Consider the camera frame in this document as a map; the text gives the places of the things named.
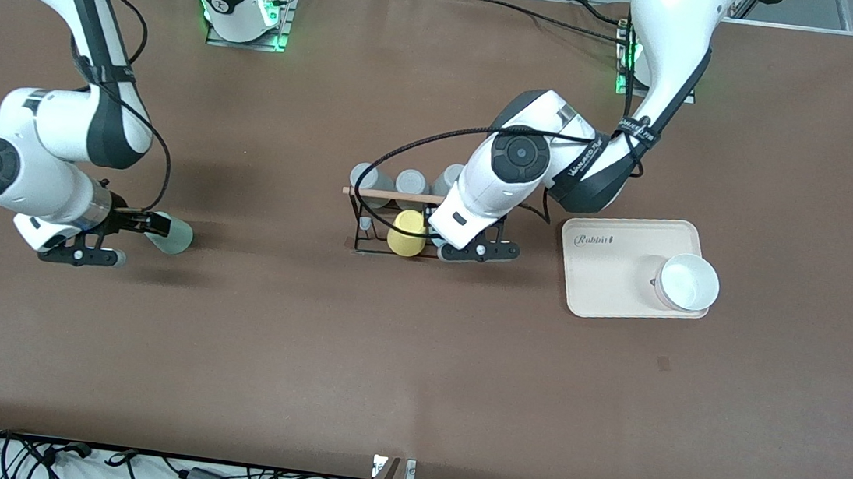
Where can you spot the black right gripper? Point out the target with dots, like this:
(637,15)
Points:
(121,220)

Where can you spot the pale green cup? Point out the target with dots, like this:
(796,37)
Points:
(178,237)

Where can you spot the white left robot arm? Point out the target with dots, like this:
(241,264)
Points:
(673,36)

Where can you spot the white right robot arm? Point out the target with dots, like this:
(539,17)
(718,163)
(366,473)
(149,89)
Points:
(54,125)

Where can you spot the yellow cup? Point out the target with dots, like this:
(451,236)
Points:
(404,239)

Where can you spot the grey cup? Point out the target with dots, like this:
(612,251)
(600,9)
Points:
(371,179)
(411,182)
(449,181)

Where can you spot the cream rectangular tray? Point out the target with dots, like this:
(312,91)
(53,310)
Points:
(610,281)

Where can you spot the white bowl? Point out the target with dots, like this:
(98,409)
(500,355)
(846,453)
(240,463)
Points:
(690,282)

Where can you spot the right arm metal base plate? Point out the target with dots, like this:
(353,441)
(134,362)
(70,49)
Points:
(281,22)

